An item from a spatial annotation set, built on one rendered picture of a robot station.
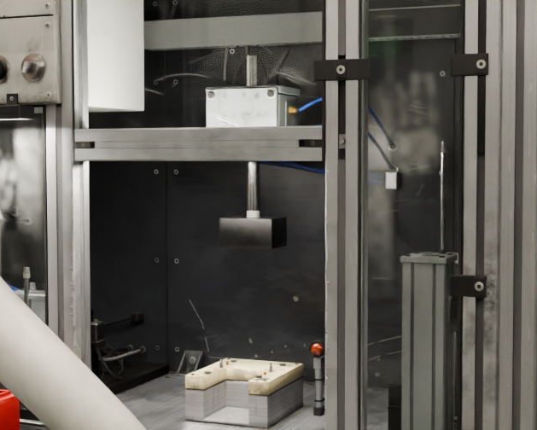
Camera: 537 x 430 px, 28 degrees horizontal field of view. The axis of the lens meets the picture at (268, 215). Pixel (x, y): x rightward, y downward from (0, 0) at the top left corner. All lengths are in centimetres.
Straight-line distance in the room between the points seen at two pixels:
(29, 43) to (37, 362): 76
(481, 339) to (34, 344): 64
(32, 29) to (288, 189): 54
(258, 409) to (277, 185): 46
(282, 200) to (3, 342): 103
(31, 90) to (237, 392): 54
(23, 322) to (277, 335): 103
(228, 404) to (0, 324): 82
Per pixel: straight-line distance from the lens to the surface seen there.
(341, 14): 137
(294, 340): 186
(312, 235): 183
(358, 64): 135
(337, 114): 136
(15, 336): 88
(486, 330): 133
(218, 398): 163
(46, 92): 153
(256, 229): 159
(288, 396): 162
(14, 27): 157
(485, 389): 134
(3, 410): 153
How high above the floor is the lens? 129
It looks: 3 degrees down
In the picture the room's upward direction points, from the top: straight up
